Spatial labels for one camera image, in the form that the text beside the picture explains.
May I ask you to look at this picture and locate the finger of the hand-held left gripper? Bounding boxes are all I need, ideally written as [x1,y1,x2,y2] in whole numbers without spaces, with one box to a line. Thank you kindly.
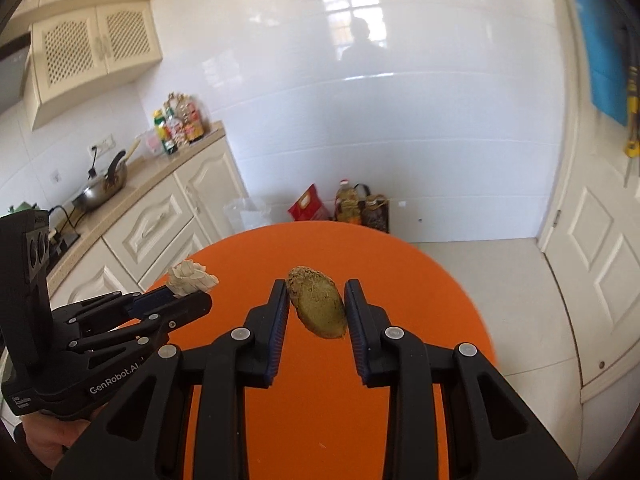
[67,291,212,353]
[52,289,179,341]

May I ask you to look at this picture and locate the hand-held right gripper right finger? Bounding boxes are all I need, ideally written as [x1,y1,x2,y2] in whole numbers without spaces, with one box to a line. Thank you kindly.
[344,279,578,480]

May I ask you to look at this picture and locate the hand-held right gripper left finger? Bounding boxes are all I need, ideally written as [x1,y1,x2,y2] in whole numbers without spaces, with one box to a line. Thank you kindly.
[52,279,291,480]

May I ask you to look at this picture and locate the white tissue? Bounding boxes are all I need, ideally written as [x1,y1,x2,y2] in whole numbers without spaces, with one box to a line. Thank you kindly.
[166,259,221,298]

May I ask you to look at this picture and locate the person's left hand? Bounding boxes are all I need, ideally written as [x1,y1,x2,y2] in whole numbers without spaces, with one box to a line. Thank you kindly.
[22,417,92,468]

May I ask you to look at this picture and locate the black cooktop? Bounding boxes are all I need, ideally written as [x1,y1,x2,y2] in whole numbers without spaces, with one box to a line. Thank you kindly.
[47,230,81,266]

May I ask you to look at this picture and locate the orange round table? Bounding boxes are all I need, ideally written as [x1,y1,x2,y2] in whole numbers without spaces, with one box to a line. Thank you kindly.
[142,221,498,480]

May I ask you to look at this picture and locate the cream base cabinets with counter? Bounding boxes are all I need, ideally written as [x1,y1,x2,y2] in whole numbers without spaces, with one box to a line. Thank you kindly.
[0,121,249,321]

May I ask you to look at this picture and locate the clear plastic container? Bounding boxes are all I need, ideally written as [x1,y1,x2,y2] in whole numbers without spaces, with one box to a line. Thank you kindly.
[222,197,273,235]

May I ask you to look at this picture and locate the steel wok pan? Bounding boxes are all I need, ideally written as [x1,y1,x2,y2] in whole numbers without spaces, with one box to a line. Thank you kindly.
[72,150,128,211]

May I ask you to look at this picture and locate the cardboard box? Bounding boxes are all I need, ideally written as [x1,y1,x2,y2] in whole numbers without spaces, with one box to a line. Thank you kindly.
[357,185,391,233]

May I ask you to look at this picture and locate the cooking oil bottle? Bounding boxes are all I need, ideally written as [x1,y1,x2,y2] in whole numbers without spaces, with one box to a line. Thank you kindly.
[335,179,362,223]

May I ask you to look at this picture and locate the red bag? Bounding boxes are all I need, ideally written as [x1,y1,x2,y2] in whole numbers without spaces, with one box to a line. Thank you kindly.
[287,184,333,222]

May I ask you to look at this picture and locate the pink plastic jug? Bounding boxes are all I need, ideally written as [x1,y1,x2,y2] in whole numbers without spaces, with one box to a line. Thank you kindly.
[137,130,163,158]

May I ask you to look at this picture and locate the cluster of condiment bottles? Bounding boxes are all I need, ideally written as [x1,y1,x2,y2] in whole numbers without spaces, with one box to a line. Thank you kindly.
[151,92,206,156]

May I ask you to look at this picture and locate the range hood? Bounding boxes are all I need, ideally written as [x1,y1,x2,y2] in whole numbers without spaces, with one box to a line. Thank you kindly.
[0,35,33,116]

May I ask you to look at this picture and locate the white panel door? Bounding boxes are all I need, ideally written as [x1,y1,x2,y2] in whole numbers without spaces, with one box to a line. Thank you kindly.
[537,0,640,406]

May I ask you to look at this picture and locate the grey hanging apron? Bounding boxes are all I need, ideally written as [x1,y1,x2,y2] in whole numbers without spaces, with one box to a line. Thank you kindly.
[620,25,640,188]

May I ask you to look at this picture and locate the blue apron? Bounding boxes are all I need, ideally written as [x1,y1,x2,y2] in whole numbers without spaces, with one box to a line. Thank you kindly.
[567,0,631,126]

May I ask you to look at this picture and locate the cream lattice wall cabinet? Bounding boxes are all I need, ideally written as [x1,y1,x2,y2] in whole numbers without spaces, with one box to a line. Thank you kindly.
[22,0,164,131]

